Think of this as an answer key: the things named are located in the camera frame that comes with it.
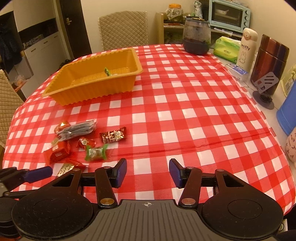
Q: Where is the red snack packet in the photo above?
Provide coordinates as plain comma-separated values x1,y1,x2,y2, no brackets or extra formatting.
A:
43,141,71,164

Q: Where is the dark glass jar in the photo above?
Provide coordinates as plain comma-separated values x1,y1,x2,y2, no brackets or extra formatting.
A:
182,17,212,55

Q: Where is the orange plastic tray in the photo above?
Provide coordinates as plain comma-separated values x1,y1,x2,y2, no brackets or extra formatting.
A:
42,47,144,106

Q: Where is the white cabinet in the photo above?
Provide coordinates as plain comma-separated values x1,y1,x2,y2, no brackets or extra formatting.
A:
13,0,74,80

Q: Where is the grey phone stand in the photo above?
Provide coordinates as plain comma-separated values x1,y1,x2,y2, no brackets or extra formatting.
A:
252,72,279,110

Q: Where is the red checked tablecloth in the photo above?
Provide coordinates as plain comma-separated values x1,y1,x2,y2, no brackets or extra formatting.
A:
2,43,290,216

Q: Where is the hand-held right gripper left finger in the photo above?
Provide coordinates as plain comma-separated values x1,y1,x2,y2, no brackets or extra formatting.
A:
47,158,127,208

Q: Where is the large green candy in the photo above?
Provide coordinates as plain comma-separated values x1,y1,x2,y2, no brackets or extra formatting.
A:
84,144,109,162

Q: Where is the red printed candy packet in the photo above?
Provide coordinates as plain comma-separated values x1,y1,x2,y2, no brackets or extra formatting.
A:
99,127,128,144

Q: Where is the brown box at right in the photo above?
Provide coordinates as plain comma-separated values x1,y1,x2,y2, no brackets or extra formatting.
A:
250,34,290,95

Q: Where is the wooden shelf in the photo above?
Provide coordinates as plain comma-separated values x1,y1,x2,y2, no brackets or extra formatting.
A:
155,12,243,45

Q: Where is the blue plastic container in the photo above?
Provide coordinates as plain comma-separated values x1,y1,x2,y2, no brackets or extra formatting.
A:
276,100,296,136

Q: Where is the grey cookie packet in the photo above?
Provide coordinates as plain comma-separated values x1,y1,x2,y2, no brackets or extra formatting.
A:
57,119,97,141

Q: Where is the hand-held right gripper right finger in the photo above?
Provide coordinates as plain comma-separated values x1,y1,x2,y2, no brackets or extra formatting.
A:
169,159,249,208

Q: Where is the green tissue pack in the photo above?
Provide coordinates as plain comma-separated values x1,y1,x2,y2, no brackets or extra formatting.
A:
213,36,241,64

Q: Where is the beige quilted chair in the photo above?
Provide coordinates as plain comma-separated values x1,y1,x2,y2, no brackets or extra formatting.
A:
97,10,149,51
0,69,25,149

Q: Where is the red and gold candy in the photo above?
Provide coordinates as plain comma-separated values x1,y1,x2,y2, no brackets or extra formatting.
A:
55,159,89,178

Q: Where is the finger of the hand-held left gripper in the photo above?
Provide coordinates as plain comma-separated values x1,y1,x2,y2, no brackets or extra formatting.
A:
0,166,53,200

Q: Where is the small blue and white box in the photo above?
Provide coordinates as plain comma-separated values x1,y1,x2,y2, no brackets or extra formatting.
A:
225,62,250,82

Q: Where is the dark door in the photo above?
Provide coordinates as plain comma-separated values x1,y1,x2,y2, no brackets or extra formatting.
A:
60,0,92,61

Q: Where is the jar with orange lid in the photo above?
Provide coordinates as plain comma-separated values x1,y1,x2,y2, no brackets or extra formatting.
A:
165,3,184,21

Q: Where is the small green candy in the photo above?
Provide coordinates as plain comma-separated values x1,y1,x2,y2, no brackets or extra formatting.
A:
103,67,118,77

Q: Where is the small red candy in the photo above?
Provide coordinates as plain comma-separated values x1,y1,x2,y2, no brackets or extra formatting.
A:
77,137,97,149
55,122,71,134

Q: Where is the pink patterned object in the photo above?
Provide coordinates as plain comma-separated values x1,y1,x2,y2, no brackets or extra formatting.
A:
284,127,296,166

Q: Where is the white rabbit print bottle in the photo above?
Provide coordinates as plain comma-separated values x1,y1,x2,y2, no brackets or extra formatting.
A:
236,28,259,72

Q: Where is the light blue toaster oven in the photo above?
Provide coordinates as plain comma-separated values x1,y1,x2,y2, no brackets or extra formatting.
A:
208,0,252,32

